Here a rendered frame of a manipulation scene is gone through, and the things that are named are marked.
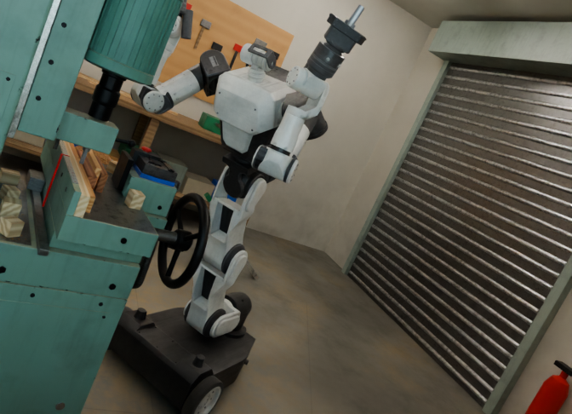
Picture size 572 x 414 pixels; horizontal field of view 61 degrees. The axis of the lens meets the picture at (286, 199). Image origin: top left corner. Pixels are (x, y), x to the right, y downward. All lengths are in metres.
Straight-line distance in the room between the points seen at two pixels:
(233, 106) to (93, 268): 0.81
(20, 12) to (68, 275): 0.56
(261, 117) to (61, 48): 0.73
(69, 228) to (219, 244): 1.01
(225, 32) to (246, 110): 2.98
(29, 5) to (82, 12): 0.11
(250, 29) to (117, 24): 3.56
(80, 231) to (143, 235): 0.14
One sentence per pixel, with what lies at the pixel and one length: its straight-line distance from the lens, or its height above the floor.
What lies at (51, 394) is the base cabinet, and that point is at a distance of 1.39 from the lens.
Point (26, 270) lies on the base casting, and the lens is 1.19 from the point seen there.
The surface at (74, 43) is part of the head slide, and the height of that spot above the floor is 1.22.
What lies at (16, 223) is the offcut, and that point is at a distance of 1.18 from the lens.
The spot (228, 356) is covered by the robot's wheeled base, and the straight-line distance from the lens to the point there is 2.34.
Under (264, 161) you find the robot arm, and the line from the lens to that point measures 1.45.
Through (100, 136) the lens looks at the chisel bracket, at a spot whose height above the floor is 1.04.
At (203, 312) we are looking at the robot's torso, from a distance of 2.22.
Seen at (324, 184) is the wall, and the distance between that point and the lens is 5.32.
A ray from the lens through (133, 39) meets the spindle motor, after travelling 1.21.
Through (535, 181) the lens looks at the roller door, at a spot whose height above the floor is 1.56.
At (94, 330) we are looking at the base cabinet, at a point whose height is 0.62.
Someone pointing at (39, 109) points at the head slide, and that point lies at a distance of 1.22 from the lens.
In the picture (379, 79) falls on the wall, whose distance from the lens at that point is 5.37.
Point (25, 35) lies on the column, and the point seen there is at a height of 1.20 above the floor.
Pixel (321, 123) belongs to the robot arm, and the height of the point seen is 1.29.
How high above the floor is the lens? 1.28
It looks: 10 degrees down
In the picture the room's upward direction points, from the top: 25 degrees clockwise
